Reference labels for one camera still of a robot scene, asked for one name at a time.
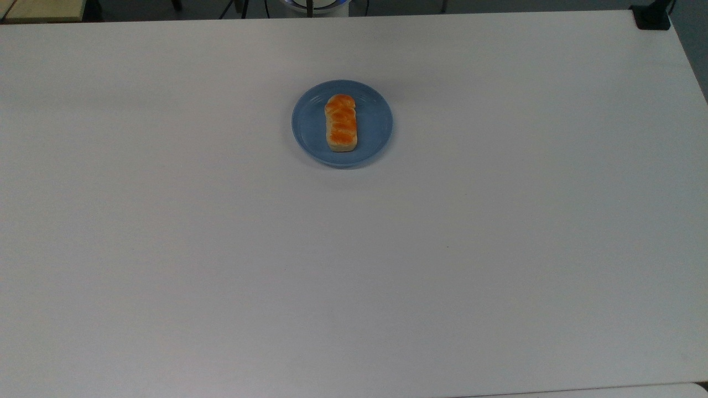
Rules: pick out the orange braided bread loaf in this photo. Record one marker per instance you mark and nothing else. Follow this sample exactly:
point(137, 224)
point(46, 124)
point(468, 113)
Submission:
point(341, 122)

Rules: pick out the blue round plate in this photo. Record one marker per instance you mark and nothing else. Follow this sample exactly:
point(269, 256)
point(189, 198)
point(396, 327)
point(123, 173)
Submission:
point(310, 127)

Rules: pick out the light wooden side table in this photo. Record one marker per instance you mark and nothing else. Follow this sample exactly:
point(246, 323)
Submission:
point(41, 10)

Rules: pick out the white adjoining table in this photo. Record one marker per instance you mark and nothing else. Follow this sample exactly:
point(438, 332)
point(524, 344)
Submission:
point(608, 391)

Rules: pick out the black table clamp mount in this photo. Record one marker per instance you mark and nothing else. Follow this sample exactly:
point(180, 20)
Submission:
point(652, 19)

